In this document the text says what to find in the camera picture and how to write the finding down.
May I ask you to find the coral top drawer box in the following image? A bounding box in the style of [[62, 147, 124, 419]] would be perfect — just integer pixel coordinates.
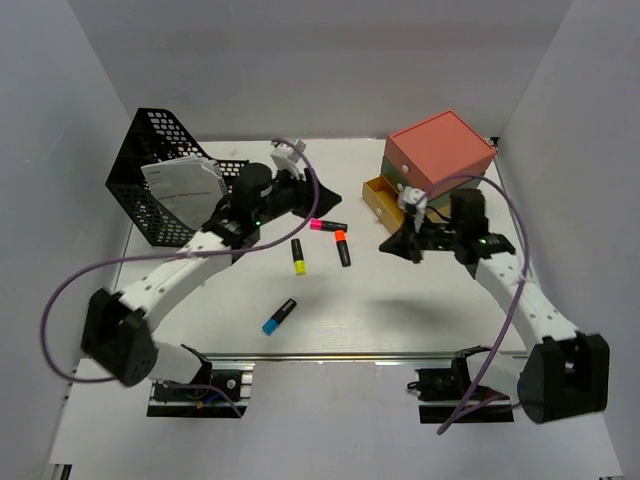
[[384, 110, 496, 198]]

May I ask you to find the pink black highlighter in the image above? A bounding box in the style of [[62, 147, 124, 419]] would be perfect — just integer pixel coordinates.
[[310, 218, 348, 232]]

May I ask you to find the blue black highlighter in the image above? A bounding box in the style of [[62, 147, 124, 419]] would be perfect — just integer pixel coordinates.
[[262, 299, 297, 335]]

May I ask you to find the yellow bottom drawer box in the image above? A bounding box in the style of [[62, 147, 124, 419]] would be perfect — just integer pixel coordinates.
[[362, 176, 405, 234]]

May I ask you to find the orange black highlighter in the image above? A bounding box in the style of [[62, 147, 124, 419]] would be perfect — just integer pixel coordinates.
[[334, 230, 351, 267]]

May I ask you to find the black mesh file holder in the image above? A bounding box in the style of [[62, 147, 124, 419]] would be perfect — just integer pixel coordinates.
[[106, 108, 248, 247]]

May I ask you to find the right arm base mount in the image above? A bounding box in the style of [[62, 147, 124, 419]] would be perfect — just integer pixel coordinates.
[[406, 346, 514, 424]]

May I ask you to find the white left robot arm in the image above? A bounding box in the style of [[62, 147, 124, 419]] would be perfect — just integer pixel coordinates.
[[81, 163, 342, 399]]

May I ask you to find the white safety instruction booklet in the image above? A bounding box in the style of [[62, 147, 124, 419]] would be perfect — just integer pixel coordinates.
[[140, 155, 226, 230]]

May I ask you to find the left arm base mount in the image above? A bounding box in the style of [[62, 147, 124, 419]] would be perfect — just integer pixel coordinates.
[[146, 359, 255, 419]]

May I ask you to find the yellow black highlighter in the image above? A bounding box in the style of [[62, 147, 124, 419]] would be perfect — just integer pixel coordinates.
[[291, 238, 306, 276]]

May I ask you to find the green drawer box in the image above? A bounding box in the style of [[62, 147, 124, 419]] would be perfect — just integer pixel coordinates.
[[380, 156, 480, 208]]

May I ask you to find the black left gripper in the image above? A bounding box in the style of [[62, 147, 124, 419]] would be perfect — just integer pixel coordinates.
[[255, 164, 342, 227]]

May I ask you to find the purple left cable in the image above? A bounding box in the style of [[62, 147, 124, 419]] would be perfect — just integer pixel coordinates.
[[42, 137, 321, 384]]

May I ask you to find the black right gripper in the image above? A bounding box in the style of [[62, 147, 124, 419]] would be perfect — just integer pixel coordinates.
[[380, 212, 463, 264]]

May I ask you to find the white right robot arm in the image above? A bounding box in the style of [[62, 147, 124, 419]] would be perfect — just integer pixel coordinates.
[[379, 187, 610, 425]]

